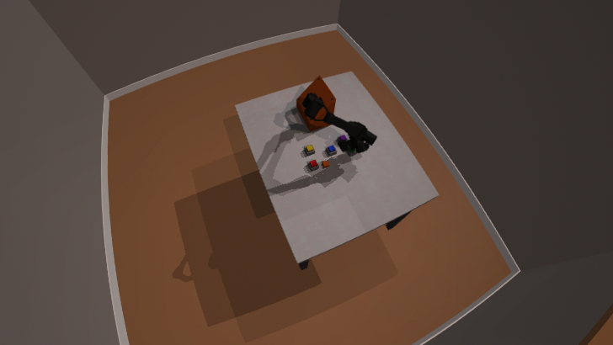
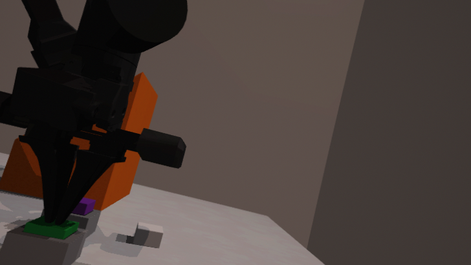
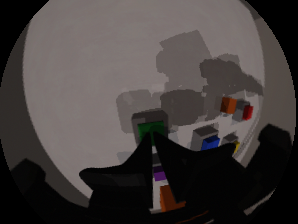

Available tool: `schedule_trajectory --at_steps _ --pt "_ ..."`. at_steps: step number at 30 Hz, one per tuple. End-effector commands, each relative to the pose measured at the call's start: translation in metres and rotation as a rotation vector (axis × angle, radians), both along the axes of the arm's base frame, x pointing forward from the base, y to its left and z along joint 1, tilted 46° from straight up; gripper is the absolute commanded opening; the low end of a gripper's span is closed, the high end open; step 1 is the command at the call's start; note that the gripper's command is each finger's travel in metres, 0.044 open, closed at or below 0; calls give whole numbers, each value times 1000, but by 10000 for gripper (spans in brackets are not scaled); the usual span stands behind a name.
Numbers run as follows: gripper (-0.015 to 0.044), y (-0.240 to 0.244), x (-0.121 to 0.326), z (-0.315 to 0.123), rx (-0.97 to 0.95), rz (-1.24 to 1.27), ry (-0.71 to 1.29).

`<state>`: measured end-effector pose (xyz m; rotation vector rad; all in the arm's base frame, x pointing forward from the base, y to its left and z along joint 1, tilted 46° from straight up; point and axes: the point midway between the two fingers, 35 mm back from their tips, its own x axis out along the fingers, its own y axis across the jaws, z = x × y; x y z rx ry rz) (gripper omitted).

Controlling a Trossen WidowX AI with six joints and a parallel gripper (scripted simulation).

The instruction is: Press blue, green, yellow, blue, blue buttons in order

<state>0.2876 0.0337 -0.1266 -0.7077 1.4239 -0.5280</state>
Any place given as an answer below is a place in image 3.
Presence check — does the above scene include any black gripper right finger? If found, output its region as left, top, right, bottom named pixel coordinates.
left=153, top=131, right=235, bottom=204

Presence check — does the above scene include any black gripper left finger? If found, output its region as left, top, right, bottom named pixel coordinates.
left=78, top=132, right=154, bottom=209

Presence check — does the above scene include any yellow button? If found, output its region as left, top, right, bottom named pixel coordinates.
left=221, top=133, right=241, bottom=152

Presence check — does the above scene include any blue button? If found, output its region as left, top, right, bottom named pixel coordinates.
left=190, top=125, right=221, bottom=152

